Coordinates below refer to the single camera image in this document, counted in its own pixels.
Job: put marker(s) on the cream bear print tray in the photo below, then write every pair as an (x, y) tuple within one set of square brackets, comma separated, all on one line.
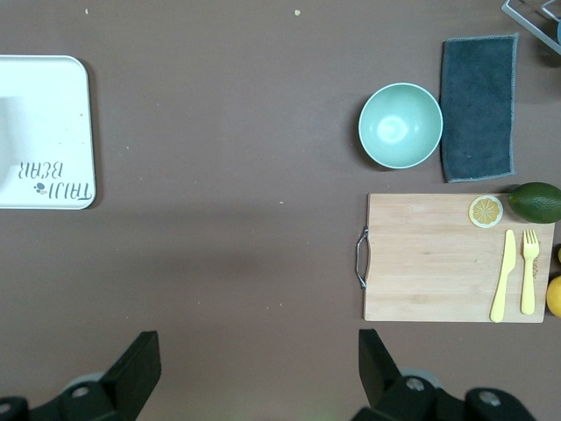
[(44, 109)]

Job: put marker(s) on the yellow plastic fork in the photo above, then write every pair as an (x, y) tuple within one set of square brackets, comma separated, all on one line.
[(528, 280)]

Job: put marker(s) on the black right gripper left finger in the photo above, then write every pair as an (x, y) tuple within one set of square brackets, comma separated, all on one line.
[(127, 381)]

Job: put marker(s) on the brown table mat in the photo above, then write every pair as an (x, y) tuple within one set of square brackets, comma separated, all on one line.
[(241, 219)]

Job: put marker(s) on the yellow plastic knife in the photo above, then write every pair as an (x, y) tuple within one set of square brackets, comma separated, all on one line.
[(504, 273)]

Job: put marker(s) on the wooden cutting board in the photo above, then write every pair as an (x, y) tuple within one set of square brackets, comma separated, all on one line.
[(429, 263)]

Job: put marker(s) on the dark green avocado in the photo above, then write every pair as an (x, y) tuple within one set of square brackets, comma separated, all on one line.
[(537, 202)]

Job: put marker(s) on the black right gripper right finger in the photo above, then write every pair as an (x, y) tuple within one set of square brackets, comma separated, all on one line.
[(379, 381)]

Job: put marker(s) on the dark grey cloth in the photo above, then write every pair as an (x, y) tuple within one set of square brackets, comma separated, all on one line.
[(477, 109)]

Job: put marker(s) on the lemon slice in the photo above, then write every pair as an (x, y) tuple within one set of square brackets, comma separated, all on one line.
[(486, 211)]

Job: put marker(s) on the light green bowl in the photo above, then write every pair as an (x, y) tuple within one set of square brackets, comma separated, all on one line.
[(399, 127)]

